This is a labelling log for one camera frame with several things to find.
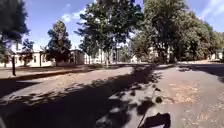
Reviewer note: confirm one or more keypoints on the brown dirt verge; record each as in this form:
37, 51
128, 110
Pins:
40, 70

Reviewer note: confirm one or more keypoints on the low cream building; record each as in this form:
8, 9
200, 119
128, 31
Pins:
36, 59

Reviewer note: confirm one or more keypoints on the pale distant building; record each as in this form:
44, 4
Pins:
96, 57

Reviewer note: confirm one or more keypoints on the small tree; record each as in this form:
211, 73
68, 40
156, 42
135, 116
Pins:
27, 50

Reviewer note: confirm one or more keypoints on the grey asphalt road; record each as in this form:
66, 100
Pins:
100, 90

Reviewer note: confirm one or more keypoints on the large leafy tree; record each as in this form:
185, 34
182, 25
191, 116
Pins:
173, 30

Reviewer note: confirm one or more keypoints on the dark tree with thin trunk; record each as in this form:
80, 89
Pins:
10, 23

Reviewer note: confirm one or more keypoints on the tall green tree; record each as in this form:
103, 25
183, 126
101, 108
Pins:
108, 26

